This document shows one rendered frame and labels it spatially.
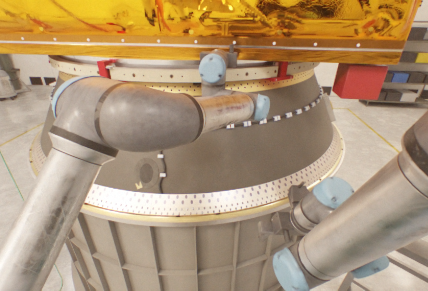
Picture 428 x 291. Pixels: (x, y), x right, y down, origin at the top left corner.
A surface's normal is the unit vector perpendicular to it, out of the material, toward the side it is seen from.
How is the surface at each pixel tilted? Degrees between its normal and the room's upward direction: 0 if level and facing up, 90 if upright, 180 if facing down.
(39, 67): 90
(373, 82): 90
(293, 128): 62
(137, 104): 48
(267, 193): 43
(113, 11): 93
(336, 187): 25
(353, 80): 90
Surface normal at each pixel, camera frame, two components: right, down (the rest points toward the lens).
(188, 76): 0.07, 0.48
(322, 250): -0.89, 0.24
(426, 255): 0.01, -0.88
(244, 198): 0.20, -0.33
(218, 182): 0.17, 0.00
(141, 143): 0.21, 0.69
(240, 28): -0.11, 0.91
